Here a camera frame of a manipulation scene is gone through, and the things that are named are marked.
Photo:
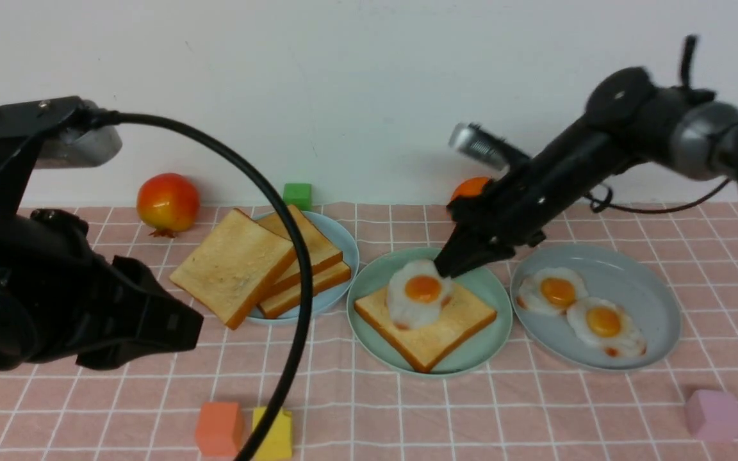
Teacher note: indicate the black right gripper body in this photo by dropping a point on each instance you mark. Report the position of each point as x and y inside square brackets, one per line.
[514, 209]

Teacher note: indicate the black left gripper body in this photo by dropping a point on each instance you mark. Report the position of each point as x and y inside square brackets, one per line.
[61, 299]

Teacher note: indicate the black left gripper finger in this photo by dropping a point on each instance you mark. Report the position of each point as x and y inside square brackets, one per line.
[136, 326]

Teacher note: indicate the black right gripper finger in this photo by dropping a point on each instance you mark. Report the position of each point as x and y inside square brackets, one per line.
[474, 255]
[445, 260]

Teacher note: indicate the fried egg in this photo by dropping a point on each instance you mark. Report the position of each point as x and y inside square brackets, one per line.
[551, 291]
[605, 326]
[417, 294]

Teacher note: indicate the toast slice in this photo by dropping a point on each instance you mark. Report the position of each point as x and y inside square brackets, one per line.
[423, 348]
[323, 253]
[231, 270]
[282, 300]

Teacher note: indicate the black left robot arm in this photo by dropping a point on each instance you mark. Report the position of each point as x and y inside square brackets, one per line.
[60, 299]

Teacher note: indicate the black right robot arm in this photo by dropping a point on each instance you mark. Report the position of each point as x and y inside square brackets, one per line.
[628, 121]

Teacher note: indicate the orange fruit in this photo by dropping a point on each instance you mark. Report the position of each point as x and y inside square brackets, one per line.
[470, 188]

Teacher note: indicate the teal green centre plate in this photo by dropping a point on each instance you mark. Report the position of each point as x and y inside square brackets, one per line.
[475, 352]

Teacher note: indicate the orange cube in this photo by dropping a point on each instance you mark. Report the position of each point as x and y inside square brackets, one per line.
[219, 430]

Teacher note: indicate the grey blue egg plate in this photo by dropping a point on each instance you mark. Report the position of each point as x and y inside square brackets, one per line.
[612, 276]

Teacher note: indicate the light blue bread plate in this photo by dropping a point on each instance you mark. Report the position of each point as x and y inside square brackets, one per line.
[326, 300]

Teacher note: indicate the red yellow pomegranate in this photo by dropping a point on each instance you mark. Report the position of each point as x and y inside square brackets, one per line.
[168, 203]

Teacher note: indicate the yellow cube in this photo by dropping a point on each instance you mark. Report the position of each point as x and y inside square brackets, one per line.
[278, 443]

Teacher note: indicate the green cube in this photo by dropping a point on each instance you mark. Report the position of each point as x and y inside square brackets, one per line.
[299, 195]

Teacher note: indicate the pink checkered tablecloth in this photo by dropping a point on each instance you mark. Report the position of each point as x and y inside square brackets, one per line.
[523, 405]

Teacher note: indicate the pink cube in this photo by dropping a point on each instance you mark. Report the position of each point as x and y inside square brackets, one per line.
[712, 416]

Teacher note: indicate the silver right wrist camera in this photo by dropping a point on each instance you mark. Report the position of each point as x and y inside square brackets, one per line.
[474, 142]

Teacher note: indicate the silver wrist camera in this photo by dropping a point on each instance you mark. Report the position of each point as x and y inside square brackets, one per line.
[79, 147]
[474, 142]

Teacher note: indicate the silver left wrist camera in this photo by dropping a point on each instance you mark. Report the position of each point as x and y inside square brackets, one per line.
[79, 147]

